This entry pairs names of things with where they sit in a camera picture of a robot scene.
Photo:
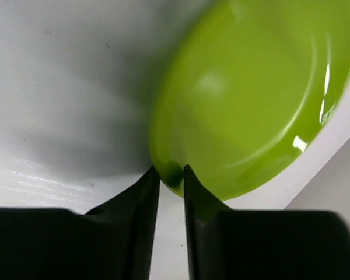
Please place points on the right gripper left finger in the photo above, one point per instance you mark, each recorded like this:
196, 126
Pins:
111, 241

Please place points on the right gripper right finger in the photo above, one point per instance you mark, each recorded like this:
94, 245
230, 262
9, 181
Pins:
224, 243

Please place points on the green round plate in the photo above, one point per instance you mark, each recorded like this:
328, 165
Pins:
250, 86

